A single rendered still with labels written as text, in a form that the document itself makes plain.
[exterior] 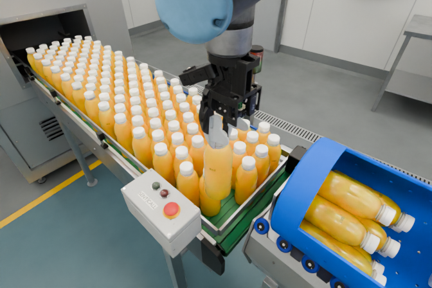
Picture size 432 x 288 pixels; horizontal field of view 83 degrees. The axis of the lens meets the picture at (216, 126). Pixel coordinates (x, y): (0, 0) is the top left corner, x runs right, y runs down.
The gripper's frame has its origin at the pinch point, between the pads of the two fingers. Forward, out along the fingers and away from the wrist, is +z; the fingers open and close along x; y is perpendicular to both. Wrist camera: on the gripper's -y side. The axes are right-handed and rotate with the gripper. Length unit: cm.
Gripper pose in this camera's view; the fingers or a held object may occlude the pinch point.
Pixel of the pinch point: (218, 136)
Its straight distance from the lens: 53.7
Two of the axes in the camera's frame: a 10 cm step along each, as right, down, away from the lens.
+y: 7.4, 4.2, -5.3
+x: 6.7, -4.6, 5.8
